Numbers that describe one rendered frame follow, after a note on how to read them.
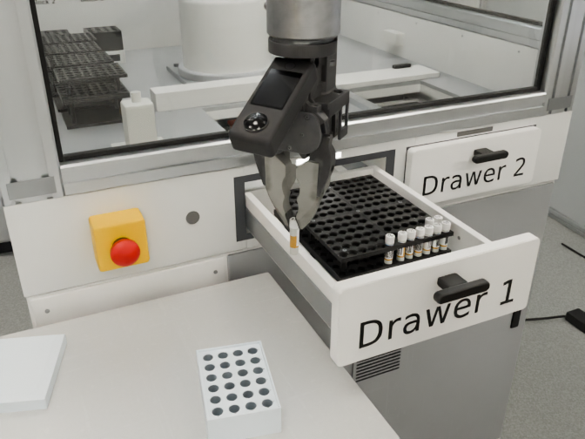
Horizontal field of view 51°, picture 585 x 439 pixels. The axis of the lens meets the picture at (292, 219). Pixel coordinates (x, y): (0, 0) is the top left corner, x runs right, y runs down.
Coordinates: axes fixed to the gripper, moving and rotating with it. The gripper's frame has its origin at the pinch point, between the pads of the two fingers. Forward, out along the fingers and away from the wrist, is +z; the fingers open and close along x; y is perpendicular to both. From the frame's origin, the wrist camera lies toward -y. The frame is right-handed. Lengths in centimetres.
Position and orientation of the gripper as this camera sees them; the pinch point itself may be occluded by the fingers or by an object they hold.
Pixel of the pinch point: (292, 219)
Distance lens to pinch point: 71.0
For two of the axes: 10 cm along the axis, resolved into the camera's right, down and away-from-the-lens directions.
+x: -9.0, -2.1, 3.9
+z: -0.1, 8.9, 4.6
